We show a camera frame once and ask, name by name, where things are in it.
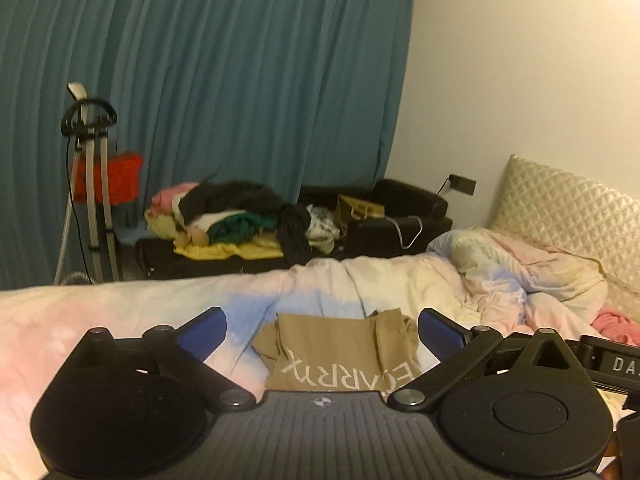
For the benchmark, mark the garment steamer stand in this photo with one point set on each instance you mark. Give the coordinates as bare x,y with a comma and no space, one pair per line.
95,185

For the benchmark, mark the cream quilted headboard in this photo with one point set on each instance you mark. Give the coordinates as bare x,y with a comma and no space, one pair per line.
560,210

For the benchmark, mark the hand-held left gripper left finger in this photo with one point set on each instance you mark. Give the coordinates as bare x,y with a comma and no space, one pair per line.
202,332

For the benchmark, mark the white pastel quilt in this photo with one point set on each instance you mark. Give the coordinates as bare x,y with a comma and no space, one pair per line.
150,305

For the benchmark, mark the green garment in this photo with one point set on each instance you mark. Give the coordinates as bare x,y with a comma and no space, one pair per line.
235,227

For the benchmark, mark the red fabric bag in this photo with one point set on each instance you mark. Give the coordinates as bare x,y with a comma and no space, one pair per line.
125,175

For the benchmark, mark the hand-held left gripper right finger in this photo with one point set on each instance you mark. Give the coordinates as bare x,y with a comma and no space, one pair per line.
440,332

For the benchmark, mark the blue curtain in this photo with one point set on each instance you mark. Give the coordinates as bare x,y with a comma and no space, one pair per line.
225,70

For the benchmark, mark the black sofa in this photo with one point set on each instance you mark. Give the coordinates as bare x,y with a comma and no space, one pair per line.
400,200

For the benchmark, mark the pink garment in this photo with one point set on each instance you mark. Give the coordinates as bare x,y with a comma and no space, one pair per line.
167,195

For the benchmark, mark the pink cloth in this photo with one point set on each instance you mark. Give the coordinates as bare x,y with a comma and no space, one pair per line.
617,327

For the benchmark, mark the black wall socket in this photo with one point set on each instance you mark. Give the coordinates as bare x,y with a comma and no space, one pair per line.
462,184

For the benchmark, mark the tan shirt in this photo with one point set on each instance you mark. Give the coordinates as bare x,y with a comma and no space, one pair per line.
345,350

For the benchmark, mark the yellow cloth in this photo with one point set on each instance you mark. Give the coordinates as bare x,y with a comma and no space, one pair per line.
220,251

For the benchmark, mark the brown paper bag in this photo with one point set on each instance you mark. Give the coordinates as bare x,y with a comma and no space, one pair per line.
360,210

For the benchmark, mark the white patterned cloth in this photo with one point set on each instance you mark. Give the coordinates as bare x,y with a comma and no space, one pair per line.
322,230

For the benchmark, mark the pile of clothes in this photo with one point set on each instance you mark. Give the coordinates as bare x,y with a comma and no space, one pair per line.
230,197

